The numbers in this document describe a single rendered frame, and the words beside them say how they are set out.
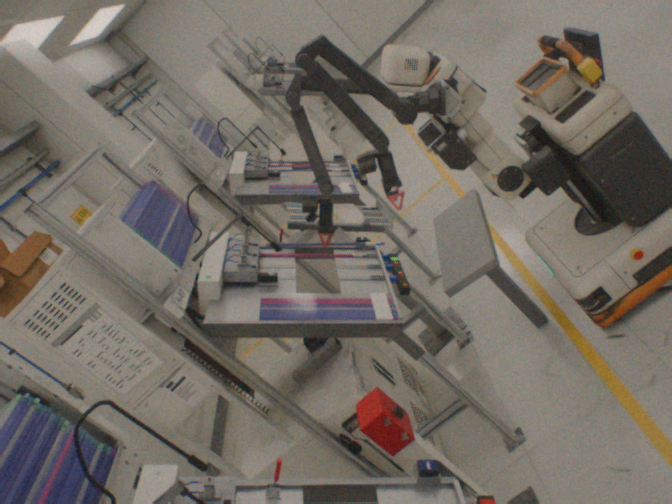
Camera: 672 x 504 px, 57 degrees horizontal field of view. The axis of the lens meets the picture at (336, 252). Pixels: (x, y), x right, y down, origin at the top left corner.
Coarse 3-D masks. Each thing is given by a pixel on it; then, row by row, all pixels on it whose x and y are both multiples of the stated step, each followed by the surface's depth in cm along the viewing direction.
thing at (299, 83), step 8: (296, 80) 246; (304, 80) 247; (312, 80) 248; (336, 80) 248; (344, 80) 248; (352, 80) 248; (296, 88) 247; (304, 88) 248; (312, 88) 248; (344, 88) 249; (352, 88) 249; (360, 88) 249; (288, 104) 248
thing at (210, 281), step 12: (228, 240) 270; (216, 252) 256; (204, 264) 245; (216, 264) 245; (204, 276) 235; (216, 276) 236; (204, 288) 233; (216, 288) 233; (204, 300) 235; (204, 312) 237
